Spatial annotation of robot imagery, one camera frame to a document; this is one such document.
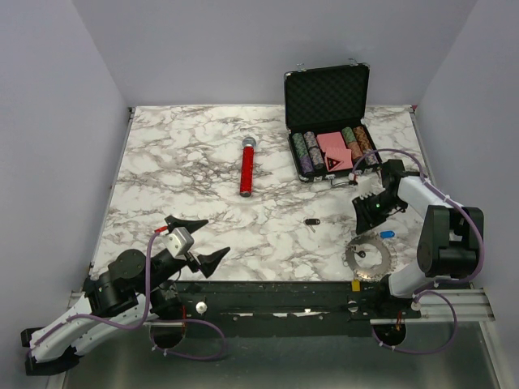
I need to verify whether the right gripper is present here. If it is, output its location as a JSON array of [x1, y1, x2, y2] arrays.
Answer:
[[352, 191, 406, 235]]

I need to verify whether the key with black tag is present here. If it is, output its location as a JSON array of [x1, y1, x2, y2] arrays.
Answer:
[[303, 218, 321, 233]]

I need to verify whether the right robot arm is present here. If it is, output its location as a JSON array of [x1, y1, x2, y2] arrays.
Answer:
[[353, 159, 485, 318]]

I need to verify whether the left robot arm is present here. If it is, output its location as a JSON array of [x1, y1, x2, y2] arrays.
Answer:
[[20, 216, 230, 376]]

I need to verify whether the round metal keyring disc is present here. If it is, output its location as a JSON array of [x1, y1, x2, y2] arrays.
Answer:
[[343, 235, 394, 282]]

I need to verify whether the key with blue tag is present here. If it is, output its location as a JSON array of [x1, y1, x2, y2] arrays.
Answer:
[[380, 230, 396, 239]]

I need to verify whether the small key on disc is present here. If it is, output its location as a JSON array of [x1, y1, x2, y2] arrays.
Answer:
[[354, 248, 367, 258]]

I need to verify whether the pink card with black triangle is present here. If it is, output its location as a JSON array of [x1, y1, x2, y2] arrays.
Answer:
[[324, 147, 353, 172]]

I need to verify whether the brown poker chip stack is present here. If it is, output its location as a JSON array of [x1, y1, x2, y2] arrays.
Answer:
[[353, 126, 372, 158]]

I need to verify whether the yellow tape piece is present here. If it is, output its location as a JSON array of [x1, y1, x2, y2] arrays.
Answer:
[[351, 279, 362, 293]]

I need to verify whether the pink playing card deck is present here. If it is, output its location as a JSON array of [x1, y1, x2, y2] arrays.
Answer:
[[316, 131, 347, 152]]

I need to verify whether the red glitter microphone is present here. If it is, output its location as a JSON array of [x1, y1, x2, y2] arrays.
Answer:
[[239, 137, 256, 197]]

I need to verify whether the black poker chip case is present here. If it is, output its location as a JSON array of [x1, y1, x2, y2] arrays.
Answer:
[[284, 62, 382, 183]]

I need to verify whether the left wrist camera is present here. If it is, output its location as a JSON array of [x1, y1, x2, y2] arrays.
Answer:
[[161, 227, 194, 259]]

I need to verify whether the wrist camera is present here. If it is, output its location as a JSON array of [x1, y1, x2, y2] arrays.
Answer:
[[161, 227, 194, 259], [358, 179, 384, 199]]

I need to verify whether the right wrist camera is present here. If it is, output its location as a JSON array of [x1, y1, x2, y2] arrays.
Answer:
[[358, 179, 384, 199]]

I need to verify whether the black front mounting rail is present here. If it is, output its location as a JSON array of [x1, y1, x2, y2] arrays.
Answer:
[[150, 280, 426, 344]]

